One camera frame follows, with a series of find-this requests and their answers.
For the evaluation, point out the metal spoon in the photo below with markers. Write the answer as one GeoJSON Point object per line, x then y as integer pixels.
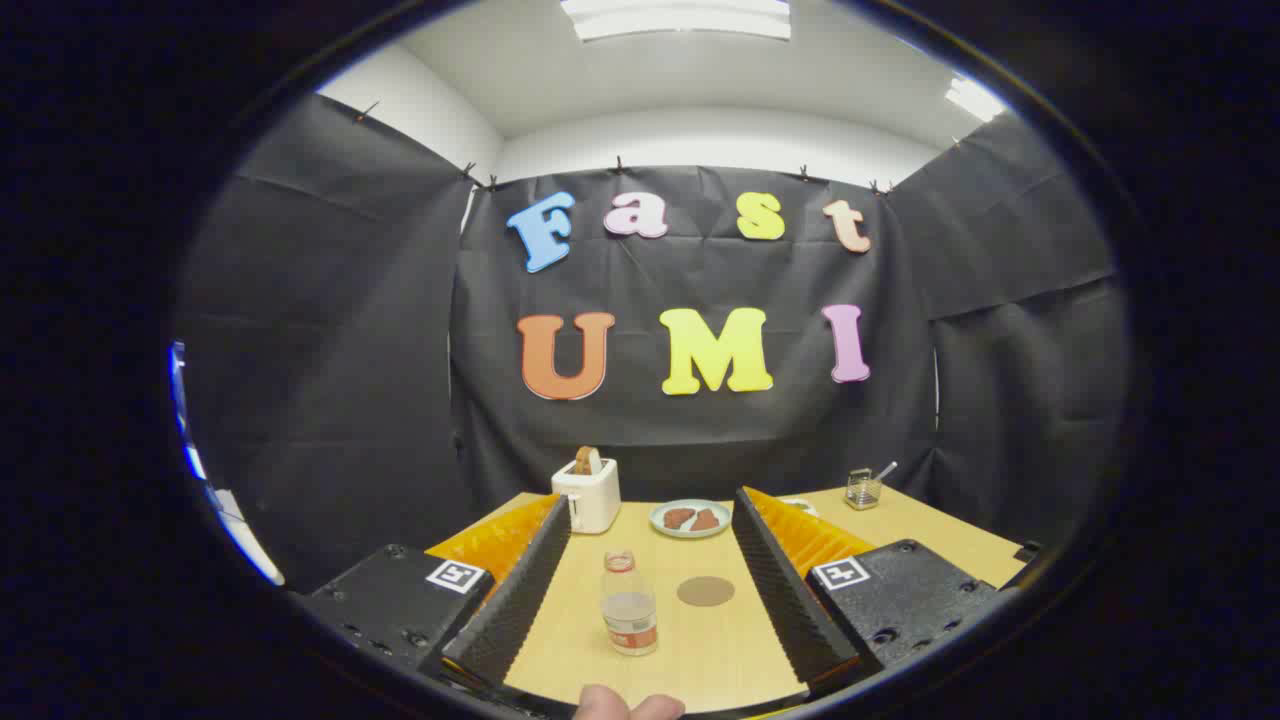
{"type": "Point", "coordinates": [886, 469]}

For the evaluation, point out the white toaster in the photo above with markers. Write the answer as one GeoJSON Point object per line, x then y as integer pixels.
{"type": "Point", "coordinates": [592, 505]}

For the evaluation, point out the brown bread slice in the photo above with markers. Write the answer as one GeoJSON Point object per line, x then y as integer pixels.
{"type": "Point", "coordinates": [587, 461]}

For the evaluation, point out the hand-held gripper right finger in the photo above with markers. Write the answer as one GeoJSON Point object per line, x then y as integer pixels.
{"type": "Point", "coordinates": [780, 590]}

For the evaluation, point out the clear plastic juice bottle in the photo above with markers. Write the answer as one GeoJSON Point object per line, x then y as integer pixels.
{"type": "Point", "coordinates": [630, 612]}

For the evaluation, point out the long ceiling light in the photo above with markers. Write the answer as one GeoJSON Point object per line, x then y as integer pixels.
{"type": "Point", "coordinates": [680, 18]}

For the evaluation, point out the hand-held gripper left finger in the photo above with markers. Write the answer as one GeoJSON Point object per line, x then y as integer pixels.
{"type": "Point", "coordinates": [520, 590]}

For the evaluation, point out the black backdrop cloth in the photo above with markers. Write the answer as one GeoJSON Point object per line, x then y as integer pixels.
{"type": "Point", "coordinates": [330, 350]}

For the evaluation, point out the wooden table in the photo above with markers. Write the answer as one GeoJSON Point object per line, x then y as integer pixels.
{"type": "Point", "coordinates": [700, 655]}

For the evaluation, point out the small white dish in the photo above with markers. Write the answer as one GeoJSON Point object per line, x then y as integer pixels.
{"type": "Point", "coordinates": [800, 504]}

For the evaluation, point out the pale green plate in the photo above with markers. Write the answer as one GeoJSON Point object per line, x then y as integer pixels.
{"type": "Point", "coordinates": [690, 533]}

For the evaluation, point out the round brown coaster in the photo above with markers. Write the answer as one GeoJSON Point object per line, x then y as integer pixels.
{"type": "Point", "coordinates": [706, 591]}

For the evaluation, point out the small black block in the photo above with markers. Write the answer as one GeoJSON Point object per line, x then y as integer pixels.
{"type": "Point", "coordinates": [1027, 552]}

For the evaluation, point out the small ceiling light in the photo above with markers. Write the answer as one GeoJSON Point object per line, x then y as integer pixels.
{"type": "Point", "coordinates": [973, 99]}

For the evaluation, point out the brown food piece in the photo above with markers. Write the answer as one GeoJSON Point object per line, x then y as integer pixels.
{"type": "Point", "coordinates": [678, 518]}
{"type": "Point", "coordinates": [706, 520]}

